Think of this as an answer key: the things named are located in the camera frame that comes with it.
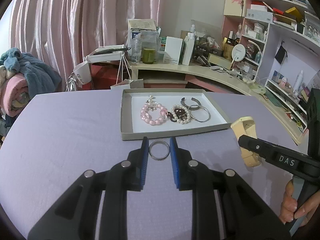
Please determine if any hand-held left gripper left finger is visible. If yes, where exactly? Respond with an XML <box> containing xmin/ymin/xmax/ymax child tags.
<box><xmin>27</xmin><ymin>137</ymin><xmax>150</xmax><ymax>240</ymax></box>

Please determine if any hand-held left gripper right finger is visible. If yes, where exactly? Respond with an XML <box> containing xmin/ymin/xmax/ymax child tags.
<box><xmin>169</xmin><ymin>137</ymin><xmax>292</xmax><ymax>240</ymax></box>

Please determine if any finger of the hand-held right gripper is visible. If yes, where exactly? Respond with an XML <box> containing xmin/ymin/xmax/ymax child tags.
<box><xmin>237</xmin><ymin>134</ymin><xmax>316</xmax><ymax>178</ymax></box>

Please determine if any silver ring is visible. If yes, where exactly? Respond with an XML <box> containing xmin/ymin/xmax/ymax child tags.
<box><xmin>149</xmin><ymin>140</ymin><xmax>170</xmax><ymax>161</ymax></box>

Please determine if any grey jewelry box tray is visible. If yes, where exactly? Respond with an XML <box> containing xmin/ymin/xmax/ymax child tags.
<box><xmin>120</xmin><ymin>89</ymin><xmax>233</xmax><ymax>141</ymax></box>

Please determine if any yellow wrist watch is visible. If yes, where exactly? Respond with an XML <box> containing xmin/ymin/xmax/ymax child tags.
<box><xmin>230</xmin><ymin>116</ymin><xmax>264</xmax><ymax>168</ymax></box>

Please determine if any white pearl bracelet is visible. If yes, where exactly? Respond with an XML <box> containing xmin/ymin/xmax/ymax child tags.
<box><xmin>171</xmin><ymin>104</ymin><xmax>192</xmax><ymax>125</ymax></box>

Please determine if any thin silver bangle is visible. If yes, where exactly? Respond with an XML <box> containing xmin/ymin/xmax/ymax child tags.
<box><xmin>187</xmin><ymin>104</ymin><xmax>211</xmax><ymax>123</ymax></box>

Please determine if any dark red bead bracelet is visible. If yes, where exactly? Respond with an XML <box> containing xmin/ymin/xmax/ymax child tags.
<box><xmin>166</xmin><ymin>107</ymin><xmax>190</xmax><ymax>122</ymax></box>

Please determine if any pink bead bracelet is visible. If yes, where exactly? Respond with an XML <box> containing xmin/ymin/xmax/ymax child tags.
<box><xmin>140</xmin><ymin>102</ymin><xmax>168</xmax><ymax>126</ymax></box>

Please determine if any pearl earring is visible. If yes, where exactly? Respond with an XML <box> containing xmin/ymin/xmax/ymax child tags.
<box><xmin>147</xmin><ymin>95</ymin><xmax>158</xmax><ymax>110</ymax></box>

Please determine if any person's right hand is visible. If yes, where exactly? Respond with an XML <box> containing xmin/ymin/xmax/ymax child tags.
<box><xmin>279</xmin><ymin>180</ymin><xmax>320</xmax><ymax>228</ymax></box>

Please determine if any white spray can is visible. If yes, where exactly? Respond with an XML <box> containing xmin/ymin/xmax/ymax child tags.
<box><xmin>292</xmin><ymin>70</ymin><xmax>305</xmax><ymax>94</ymax></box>

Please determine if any pale green hand fan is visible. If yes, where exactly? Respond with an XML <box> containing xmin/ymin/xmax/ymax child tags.
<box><xmin>250</xmin><ymin>84</ymin><xmax>267</xmax><ymax>95</ymax></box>

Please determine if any low white shelf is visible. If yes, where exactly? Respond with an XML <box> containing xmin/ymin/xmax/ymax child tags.
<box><xmin>265</xmin><ymin>79</ymin><xmax>308</xmax><ymax>133</ymax></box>

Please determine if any black pouch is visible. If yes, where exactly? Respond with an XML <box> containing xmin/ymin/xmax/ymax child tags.
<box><xmin>274</xmin><ymin>45</ymin><xmax>288</xmax><ymax>64</ymax></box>

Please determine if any cream curved desk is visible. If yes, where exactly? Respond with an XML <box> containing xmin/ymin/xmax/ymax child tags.
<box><xmin>129</xmin><ymin>61</ymin><xmax>309</xmax><ymax>145</ymax></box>

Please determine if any round white mirror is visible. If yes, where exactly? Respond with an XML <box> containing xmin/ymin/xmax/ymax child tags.
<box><xmin>231</xmin><ymin>44</ymin><xmax>247</xmax><ymax>68</ymax></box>

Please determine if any flat gold box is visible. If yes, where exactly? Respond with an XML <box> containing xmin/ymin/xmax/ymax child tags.
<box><xmin>208</xmin><ymin>53</ymin><xmax>233</xmax><ymax>69</ymax></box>

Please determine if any pink and white bookshelf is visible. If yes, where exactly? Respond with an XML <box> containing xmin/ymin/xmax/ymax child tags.
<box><xmin>222</xmin><ymin>0</ymin><xmax>320</xmax><ymax>90</ymax></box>

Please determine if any green glass jar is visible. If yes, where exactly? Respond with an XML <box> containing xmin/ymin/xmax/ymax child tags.
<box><xmin>142</xmin><ymin>48</ymin><xmax>155</xmax><ymax>64</ymax></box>

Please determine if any white cup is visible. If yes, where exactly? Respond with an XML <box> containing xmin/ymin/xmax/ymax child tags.
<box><xmin>73</xmin><ymin>61</ymin><xmax>91</xmax><ymax>85</ymax></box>

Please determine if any crumpled silver foil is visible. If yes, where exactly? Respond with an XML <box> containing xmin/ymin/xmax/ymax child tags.
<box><xmin>66</xmin><ymin>72</ymin><xmax>76</xmax><ymax>92</ymax></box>

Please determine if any white rack tray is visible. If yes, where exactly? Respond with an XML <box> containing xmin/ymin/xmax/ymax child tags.
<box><xmin>86</xmin><ymin>52</ymin><xmax>130</xmax><ymax>63</ymax></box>

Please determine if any wide white carton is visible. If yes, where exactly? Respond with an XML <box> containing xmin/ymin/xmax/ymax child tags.
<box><xmin>164</xmin><ymin>36</ymin><xmax>183</xmax><ymax>65</ymax></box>

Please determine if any clear plastic bottle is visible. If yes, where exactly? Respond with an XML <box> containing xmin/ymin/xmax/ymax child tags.
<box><xmin>132</xmin><ymin>32</ymin><xmax>142</xmax><ymax>63</ymax></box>

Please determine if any black cosmetics organizer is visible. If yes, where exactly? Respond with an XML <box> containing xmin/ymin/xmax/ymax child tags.
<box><xmin>194</xmin><ymin>37</ymin><xmax>224</xmax><ymax>58</ymax></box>

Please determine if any blue fleece blanket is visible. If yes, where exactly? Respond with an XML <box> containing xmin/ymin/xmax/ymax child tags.
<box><xmin>0</xmin><ymin>48</ymin><xmax>62</xmax><ymax>98</ymax></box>

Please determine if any pink rolled blanket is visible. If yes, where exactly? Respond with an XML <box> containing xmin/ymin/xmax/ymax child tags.
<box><xmin>0</xmin><ymin>74</ymin><xmax>32</xmax><ymax>117</ymax></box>

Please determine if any pink curtain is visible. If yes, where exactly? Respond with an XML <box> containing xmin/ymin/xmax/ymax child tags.
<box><xmin>10</xmin><ymin>0</ymin><xmax>183</xmax><ymax>90</ymax></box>

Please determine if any silver cuff bracelet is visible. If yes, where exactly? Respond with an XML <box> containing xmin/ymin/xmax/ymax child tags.
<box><xmin>180</xmin><ymin>97</ymin><xmax>202</xmax><ymax>111</ymax></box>

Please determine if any paper bag with string handles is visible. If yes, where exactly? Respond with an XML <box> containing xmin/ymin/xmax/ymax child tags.
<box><xmin>111</xmin><ymin>55</ymin><xmax>145</xmax><ymax>90</ymax></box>

